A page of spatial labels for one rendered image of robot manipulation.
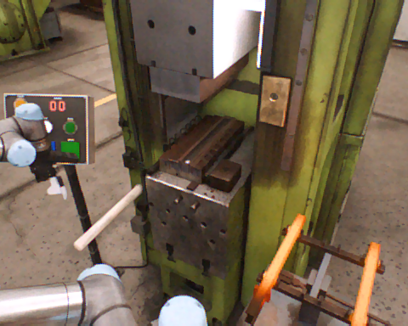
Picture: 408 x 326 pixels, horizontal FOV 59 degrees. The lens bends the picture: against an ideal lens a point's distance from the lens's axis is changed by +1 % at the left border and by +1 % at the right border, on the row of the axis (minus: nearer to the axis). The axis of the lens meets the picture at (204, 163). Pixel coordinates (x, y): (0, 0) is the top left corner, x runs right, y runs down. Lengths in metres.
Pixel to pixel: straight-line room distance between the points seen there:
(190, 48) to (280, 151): 0.50
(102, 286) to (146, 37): 0.83
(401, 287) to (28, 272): 2.21
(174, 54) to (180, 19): 0.12
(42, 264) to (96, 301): 1.87
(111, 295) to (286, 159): 0.89
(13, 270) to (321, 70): 2.11
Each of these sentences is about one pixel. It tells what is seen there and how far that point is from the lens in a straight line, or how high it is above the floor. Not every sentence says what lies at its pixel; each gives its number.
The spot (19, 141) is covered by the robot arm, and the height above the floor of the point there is 1.27.
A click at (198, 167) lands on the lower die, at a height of 0.99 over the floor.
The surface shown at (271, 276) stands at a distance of 1.09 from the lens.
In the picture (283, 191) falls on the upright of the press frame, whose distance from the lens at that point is 1.45.
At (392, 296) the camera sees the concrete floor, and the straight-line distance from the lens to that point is 2.42.
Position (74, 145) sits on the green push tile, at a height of 1.03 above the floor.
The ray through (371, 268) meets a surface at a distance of 1.19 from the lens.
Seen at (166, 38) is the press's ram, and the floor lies 1.47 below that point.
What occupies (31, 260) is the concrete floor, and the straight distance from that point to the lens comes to 2.58.
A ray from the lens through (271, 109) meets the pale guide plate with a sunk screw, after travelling 1.26.
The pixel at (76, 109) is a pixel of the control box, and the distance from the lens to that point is 1.53.
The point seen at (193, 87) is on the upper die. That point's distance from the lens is 1.21.
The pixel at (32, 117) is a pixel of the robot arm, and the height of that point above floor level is 1.27.
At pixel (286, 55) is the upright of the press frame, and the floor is 1.43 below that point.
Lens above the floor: 1.81
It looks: 36 degrees down
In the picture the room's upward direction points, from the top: 1 degrees counter-clockwise
